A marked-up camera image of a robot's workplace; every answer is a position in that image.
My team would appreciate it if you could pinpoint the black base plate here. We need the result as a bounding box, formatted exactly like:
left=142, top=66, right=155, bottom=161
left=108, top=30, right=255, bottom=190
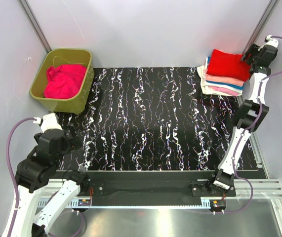
left=60, top=170, right=236, bottom=198

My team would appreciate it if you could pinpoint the folded peach t-shirt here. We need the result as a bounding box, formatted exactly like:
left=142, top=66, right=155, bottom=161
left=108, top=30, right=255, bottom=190
left=206, top=74, right=244, bottom=87

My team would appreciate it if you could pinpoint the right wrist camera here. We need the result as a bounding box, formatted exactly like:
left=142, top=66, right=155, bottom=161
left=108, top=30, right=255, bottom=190
left=264, top=35, right=279, bottom=48

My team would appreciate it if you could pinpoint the aluminium frame rail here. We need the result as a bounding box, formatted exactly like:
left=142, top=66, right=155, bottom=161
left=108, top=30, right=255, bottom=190
left=14, top=178, right=282, bottom=198

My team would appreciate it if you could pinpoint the folded pink t-shirt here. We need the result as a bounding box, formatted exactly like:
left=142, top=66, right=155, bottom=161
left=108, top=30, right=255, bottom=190
left=209, top=86, right=241, bottom=96

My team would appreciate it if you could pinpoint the aluminium corner post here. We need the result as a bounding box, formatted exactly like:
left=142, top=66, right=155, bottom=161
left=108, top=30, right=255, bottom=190
left=243, top=0, right=280, bottom=53
left=18, top=0, right=52, bottom=53

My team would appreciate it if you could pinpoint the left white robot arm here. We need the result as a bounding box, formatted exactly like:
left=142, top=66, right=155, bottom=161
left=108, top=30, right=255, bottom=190
left=2, top=128, right=90, bottom=237

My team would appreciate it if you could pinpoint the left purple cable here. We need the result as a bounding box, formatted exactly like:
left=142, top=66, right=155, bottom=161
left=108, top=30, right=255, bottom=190
left=1, top=117, right=87, bottom=237

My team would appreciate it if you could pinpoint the olive green plastic bin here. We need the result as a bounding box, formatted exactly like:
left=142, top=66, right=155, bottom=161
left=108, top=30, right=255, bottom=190
left=30, top=48, right=94, bottom=114

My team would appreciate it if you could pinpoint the red t-shirt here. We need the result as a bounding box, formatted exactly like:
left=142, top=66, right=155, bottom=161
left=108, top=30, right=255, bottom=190
left=207, top=49, right=250, bottom=81

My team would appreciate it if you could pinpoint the magenta t-shirt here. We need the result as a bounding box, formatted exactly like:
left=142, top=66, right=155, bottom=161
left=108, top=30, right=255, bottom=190
left=43, top=64, right=87, bottom=99

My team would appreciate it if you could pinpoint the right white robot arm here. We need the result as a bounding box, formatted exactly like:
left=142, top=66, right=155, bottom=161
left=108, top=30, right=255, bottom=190
left=205, top=39, right=279, bottom=196

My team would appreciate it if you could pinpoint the folded cream t-shirt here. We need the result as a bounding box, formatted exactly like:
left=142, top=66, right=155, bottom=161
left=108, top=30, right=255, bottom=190
left=197, top=57, right=243, bottom=96

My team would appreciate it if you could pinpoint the right aluminium corner post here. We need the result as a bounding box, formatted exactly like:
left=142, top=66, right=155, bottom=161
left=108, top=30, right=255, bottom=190
left=243, top=0, right=280, bottom=53

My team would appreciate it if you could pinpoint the folded blue t-shirt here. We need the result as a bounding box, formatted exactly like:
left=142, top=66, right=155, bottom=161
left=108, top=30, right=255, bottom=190
left=205, top=56, right=244, bottom=90

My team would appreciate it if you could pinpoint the left aluminium corner post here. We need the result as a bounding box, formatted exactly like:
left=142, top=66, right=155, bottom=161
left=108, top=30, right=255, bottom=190
left=18, top=0, right=52, bottom=53

